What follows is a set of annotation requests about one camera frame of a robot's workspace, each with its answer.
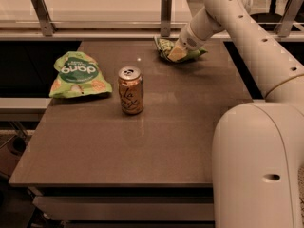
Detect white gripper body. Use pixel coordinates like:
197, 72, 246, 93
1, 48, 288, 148
177, 24, 210, 51

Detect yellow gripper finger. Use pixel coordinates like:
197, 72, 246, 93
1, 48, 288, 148
168, 46, 187, 62

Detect green jalapeno kettle chip bag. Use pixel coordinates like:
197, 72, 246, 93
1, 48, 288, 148
154, 37, 206, 63

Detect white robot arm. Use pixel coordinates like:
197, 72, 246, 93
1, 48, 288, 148
177, 0, 304, 228

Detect light green Dang snack bag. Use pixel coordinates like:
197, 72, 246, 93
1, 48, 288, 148
49, 51, 112, 99

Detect orange LaCroix can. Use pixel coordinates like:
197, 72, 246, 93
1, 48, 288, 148
118, 66, 143, 115

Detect black office chair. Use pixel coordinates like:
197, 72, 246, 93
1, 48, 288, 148
251, 0, 281, 26

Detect brown table with drawers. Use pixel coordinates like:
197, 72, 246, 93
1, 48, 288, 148
9, 40, 251, 228

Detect middle metal railing bracket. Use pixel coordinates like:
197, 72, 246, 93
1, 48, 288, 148
161, 0, 172, 37

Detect metal railing bracket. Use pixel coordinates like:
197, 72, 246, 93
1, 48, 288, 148
30, 0, 56, 36
275, 0, 304, 37
161, 0, 172, 37

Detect right metal railing bracket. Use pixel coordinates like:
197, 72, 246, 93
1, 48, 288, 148
275, 0, 304, 37

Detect left metal railing bracket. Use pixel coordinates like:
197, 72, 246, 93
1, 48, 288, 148
30, 0, 56, 36

